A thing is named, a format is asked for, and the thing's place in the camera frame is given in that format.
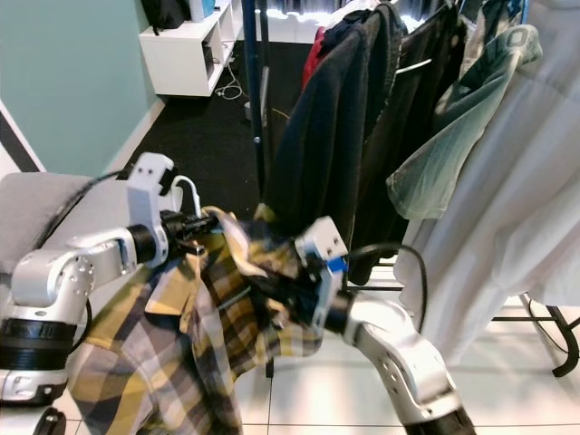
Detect yellow grey plaid shirt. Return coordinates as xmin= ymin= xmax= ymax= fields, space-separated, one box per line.
xmin=68 ymin=207 xmax=327 ymax=435

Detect black hanging garment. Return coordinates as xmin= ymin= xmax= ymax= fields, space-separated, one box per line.
xmin=263 ymin=3 xmax=472 ymax=264

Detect white low shelf cabinet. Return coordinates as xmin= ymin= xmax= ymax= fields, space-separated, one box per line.
xmin=139 ymin=0 xmax=241 ymax=98

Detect red cloth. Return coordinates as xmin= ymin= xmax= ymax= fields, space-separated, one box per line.
xmin=304 ymin=25 xmax=332 ymax=92

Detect black backpack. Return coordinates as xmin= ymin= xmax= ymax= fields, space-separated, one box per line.
xmin=140 ymin=0 xmax=191 ymax=33

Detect green shorts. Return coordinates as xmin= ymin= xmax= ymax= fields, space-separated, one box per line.
xmin=385 ymin=0 xmax=543 ymax=221

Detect dark clothes pile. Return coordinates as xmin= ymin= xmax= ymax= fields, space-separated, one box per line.
xmin=322 ymin=7 xmax=377 ymax=55

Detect white shirt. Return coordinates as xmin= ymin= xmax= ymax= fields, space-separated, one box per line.
xmin=403 ymin=0 xmax=580 ymax=363

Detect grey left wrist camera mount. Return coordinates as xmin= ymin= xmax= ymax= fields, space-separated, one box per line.
xmin=127 ymin=152 xmax=180 ymax=268

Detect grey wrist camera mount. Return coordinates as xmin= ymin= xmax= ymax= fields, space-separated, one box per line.
xmin=295 ymin=216 xmax=350 ymax=327
xmin=127 ymin=152 xmax=180 ymax=268

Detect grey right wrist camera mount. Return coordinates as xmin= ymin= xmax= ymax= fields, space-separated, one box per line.
xmin=295 ymin=216 xmax=350 ymax=327

